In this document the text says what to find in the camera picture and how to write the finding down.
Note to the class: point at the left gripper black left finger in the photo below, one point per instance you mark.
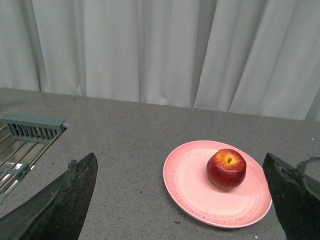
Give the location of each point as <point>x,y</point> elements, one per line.
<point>58,211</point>

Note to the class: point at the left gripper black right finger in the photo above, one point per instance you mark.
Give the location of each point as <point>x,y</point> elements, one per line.
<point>295,196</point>

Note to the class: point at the red yellow apple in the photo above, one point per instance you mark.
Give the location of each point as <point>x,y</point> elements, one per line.
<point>226,169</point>

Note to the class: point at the pink round plate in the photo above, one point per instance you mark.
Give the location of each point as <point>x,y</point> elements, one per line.
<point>185,178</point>

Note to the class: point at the metal dish rack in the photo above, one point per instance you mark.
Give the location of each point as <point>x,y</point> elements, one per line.
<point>24,138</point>

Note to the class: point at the white pleated curtain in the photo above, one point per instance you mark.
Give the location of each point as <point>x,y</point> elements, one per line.
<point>258,57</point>

